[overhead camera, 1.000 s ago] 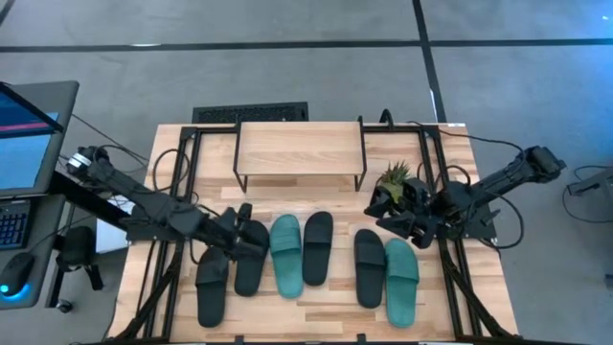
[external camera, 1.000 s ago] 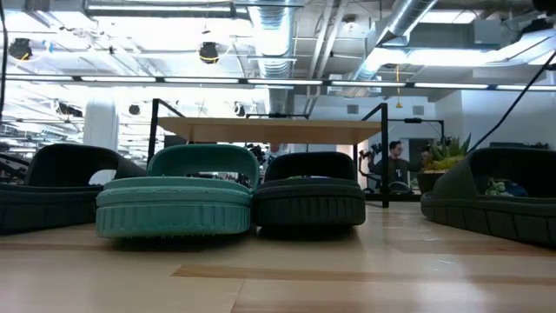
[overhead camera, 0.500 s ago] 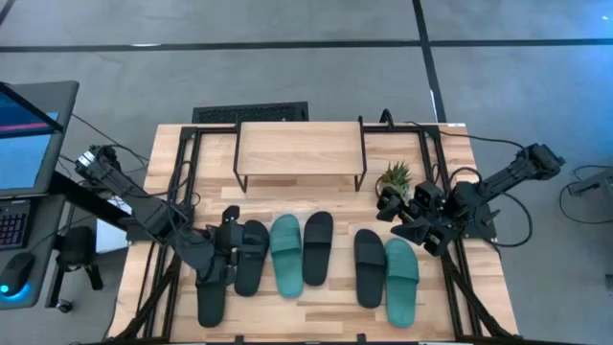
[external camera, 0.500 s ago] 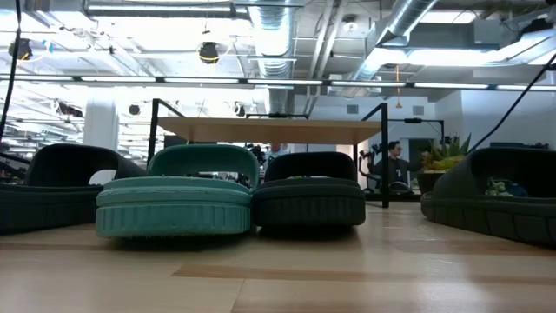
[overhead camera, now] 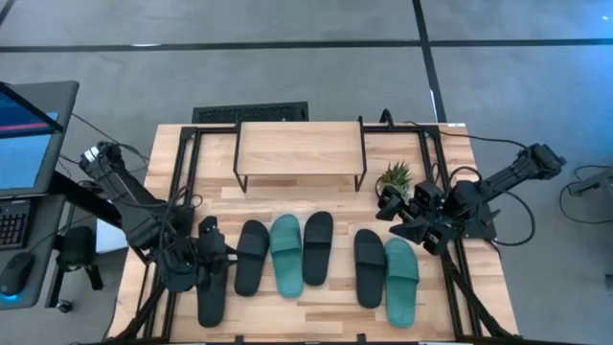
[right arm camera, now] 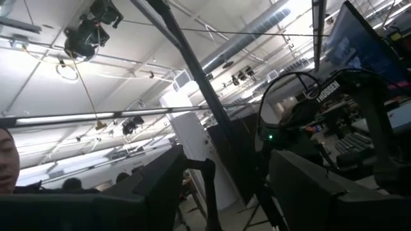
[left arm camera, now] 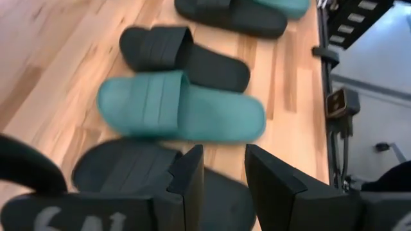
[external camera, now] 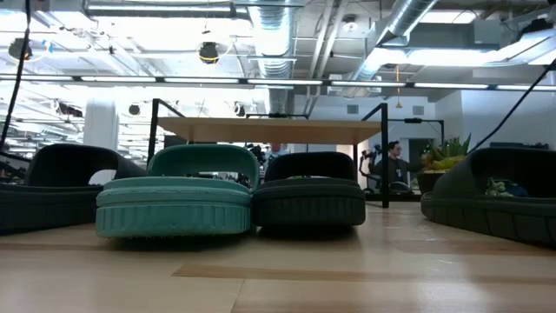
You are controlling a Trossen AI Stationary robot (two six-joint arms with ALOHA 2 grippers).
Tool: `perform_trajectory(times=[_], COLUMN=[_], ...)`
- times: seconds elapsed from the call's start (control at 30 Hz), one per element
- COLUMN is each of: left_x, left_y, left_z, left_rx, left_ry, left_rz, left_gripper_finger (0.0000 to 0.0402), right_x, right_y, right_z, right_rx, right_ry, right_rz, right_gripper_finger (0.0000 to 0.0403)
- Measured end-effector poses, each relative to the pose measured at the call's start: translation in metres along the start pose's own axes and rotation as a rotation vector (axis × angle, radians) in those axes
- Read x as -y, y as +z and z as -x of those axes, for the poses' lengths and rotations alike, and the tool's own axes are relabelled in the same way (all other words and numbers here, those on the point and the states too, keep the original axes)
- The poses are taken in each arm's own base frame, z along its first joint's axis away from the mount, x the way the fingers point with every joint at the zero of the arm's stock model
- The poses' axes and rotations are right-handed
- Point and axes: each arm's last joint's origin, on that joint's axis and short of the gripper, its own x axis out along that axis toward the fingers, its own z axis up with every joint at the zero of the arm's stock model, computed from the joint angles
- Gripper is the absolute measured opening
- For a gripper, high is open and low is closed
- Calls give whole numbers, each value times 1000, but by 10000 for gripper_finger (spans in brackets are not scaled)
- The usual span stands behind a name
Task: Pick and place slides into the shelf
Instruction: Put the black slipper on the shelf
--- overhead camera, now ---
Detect thin black table cable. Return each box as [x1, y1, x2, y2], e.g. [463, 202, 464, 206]
[404, 120, 531, 152]

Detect black computer mouse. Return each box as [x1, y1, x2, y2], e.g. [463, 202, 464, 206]
[0, 252, 35, 297]

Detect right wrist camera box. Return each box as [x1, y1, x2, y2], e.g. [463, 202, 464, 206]
[412, 180, 446, 212]

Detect green rubber slide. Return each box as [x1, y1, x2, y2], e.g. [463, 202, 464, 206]
[269, 214, 305, 299]
[384, 238, 421, 330]

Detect black-edged tilted screen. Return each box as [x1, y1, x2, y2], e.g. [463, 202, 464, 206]
[0, 81, 65, 140]

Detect black floor vent grille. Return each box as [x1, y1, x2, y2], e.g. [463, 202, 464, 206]
[192, 101, 309, 124]

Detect grey floor device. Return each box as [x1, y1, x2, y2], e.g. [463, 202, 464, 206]
[567, 166, 613, 197]

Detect black rubber slide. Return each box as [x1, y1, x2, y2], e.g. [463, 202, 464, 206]
[234, 219, 271, 298]
[195, 239, 230, 330]
[353, 228, 387, 310]
[302, 211, 335, 288]

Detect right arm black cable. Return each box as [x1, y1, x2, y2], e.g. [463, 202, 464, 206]
[488, 189, 536, 248]

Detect black floor device cable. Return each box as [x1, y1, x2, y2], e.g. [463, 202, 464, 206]
[558, 165, 613, 226]

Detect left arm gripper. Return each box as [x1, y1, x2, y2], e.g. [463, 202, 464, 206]
[194, 215, 238, 278]

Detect potted succulent plant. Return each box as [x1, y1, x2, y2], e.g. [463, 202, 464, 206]
[375, 160, 416, 202]

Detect white sheet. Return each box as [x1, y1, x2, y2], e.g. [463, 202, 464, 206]
[95, 218, 129, 254]

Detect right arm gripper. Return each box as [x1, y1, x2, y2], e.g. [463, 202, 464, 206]
[375, 186, 457, 257]

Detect grey side desk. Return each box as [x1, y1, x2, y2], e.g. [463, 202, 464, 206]
[0, 194, 67, 311]

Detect black metal table frame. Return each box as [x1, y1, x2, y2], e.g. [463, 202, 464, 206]
[112, 122, 523, 345]

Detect wooden shelf with black frame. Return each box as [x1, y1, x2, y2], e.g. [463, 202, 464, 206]
[233, 115, 368, 194]

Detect grey-framed monitor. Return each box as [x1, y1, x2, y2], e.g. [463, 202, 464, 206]
[0, 80, 80, 200]

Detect black desk support beam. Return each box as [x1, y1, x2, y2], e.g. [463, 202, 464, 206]
[47, 171, 121, 226]

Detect black keyboard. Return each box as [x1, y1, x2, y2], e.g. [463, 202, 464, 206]
[0, 198, 33, 251]

